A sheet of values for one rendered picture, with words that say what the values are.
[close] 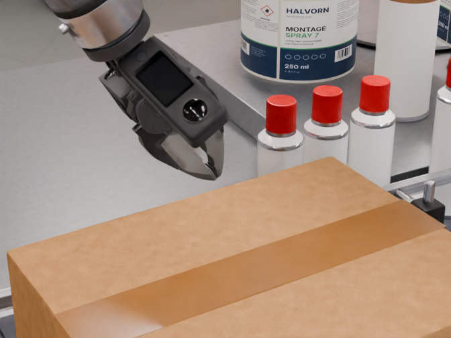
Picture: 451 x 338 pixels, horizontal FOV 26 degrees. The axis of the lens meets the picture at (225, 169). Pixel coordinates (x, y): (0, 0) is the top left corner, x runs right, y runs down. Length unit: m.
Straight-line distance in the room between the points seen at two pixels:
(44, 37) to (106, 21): 3.57
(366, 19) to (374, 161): 0.81
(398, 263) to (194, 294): 0.15
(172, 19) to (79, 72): 2.84
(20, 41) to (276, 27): 2.92
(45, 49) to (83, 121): 2.72
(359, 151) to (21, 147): 0.62
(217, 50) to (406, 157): 0.50
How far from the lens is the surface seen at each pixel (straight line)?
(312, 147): 1.09
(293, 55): 1.61
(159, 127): 0.98
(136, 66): 0.94
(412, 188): 1.16
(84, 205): 1.38
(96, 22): 0.91
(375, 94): 1.11
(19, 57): 4.27
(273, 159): 1.06
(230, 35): 1.84
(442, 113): 1.20
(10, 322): 1.07
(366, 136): 1.12
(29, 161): 1.51
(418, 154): 1.42
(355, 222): 0.76
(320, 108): 1.08
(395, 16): 1.45
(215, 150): 1.03
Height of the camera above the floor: 1.51
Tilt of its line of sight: 28 degrees down
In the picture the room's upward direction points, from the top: straight up
